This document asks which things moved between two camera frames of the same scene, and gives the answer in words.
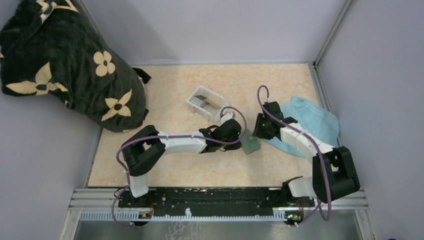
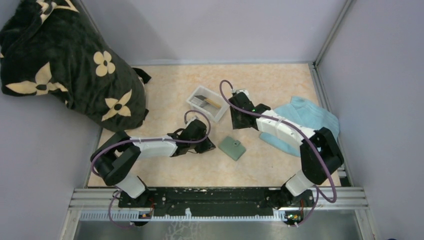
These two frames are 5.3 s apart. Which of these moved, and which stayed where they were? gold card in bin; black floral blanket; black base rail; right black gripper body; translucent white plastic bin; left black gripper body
Moved: left black gripper body; right black gripper body
Stayed: gold card in bin; translucent white plastic bin; black floral blanket; black base rail
